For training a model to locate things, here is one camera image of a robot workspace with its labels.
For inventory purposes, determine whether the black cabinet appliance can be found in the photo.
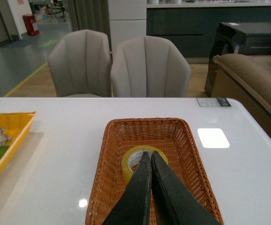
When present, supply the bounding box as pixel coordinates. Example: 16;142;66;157
204;22;271;97

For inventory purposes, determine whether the brown wicker basket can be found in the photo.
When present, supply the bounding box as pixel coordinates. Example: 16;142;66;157
85;118;224;225

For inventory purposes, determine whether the grey upholstered chair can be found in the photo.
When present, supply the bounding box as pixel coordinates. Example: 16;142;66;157
48;30;112;98
111;36;191;98

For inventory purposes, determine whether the brown sofa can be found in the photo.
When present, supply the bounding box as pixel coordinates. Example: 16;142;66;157
211;54;271;138

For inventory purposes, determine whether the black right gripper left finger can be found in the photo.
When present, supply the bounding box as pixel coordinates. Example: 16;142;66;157
103;151;152;225

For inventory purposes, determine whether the dark kitchen counter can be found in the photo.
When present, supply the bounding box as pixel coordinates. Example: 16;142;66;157
146;0;271;63

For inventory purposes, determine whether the left grey upholstered chair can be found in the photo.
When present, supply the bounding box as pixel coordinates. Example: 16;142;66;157
48;30;112;98

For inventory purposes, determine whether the red fire cabinet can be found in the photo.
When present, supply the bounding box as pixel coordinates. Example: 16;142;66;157
23;14;39;36

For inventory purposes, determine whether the clear packing tape roll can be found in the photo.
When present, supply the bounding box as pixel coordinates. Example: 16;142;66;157
121;145;168;185

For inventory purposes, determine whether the table label sticker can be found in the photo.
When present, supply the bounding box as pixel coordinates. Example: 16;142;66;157
197;97;231;107

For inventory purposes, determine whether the right grey upholstered chair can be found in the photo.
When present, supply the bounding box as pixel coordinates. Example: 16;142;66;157
111;36;191;98

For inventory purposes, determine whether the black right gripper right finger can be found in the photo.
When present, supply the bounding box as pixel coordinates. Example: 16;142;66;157
151;151;219;225

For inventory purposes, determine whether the yellow woven basket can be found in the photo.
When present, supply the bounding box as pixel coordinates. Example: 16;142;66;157
0;112;37;174

